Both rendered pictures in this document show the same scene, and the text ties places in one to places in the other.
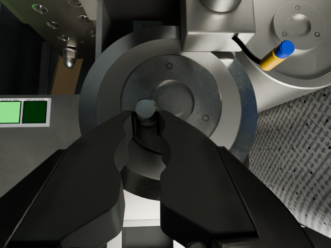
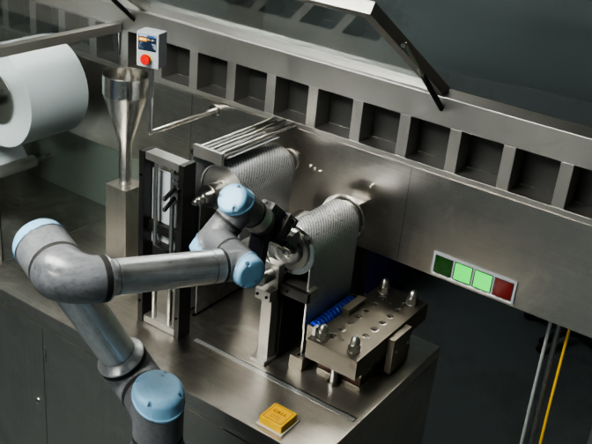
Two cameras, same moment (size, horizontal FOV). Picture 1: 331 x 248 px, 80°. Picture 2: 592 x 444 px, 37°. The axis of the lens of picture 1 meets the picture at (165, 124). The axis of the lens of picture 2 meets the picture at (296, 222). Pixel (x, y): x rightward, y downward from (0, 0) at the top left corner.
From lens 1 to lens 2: 2.20 m
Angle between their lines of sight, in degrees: 34
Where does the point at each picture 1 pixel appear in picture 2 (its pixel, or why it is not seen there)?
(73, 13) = (367, 314)
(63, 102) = (423, 265)
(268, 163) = (277, 190)
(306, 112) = not seen: hidden behind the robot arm
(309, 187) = (260, 191)
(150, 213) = (371, 157)
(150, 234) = (389, 126)
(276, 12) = not seen: hidden behind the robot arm
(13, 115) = (459, 269)
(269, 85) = not seen: hidden behind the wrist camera
